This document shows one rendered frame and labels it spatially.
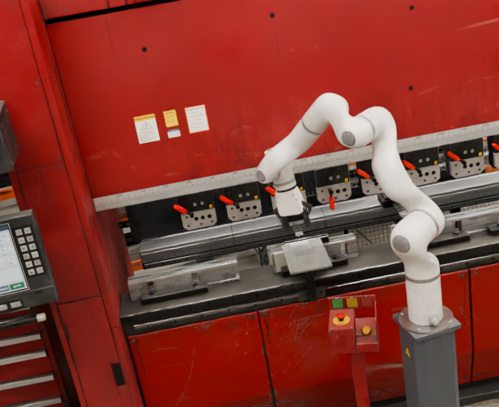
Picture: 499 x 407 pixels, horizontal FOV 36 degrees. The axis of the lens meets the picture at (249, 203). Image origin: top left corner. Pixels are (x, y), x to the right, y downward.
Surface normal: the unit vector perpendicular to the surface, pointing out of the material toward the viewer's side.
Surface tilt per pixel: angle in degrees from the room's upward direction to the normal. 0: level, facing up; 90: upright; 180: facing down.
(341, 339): 90
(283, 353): 90
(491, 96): 90
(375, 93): 90
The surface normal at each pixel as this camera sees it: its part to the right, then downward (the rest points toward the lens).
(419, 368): -0.47, 0.43
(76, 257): 0.11, 0.39
